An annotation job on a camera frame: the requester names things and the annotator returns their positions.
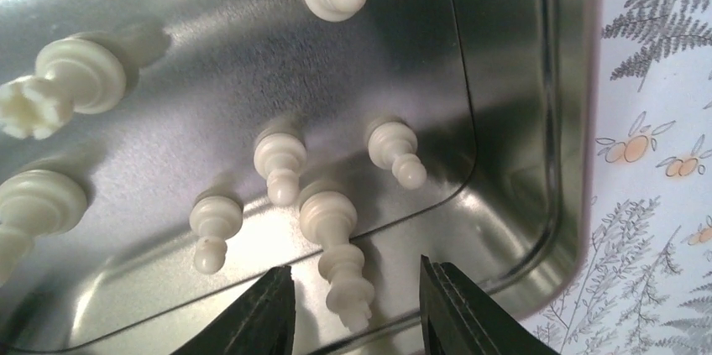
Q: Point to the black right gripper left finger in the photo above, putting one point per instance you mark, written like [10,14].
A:
[262,320]

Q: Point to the white chess bishop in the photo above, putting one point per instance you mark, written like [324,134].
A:
[327,219]

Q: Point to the white chess piece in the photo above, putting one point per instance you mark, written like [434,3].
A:
[36,203]

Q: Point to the metal tray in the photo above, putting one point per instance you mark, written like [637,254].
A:
[496,91]

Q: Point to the floral patterned table mat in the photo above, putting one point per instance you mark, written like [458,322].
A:
[644,286]

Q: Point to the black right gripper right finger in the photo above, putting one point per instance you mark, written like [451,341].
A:
[457,317]

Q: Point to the white chess rook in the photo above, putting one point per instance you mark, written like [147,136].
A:
[71,76]

